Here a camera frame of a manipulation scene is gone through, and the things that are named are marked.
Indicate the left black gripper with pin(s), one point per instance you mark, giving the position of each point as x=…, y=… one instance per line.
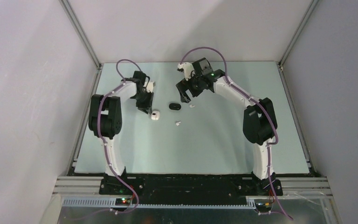
x=147, y=107

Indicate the aluminium frame rail front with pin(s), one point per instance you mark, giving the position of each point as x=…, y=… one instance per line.
x=293, y=187

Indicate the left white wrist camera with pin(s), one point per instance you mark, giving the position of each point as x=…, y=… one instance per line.
x=149, y=86

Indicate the right controller circuit board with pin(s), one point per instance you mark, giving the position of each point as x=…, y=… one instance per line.
x=264, y=208

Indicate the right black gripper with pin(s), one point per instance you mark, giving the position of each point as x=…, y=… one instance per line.
x=184, y=85

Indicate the controller circuit board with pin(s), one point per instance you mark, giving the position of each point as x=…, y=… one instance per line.
x=264, y=208
x=122, y=202

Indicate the white earbud charging case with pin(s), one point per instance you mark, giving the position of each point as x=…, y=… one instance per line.
x=155, y=115

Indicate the black earbud charging case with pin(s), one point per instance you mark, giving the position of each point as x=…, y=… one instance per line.
x=175, y=106

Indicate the left controller circuit board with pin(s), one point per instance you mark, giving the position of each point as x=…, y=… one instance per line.
x=122, y=202

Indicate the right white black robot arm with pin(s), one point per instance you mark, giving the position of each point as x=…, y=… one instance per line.
x=259, y=119

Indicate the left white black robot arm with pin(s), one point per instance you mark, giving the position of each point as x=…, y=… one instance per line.
x=105, y=116

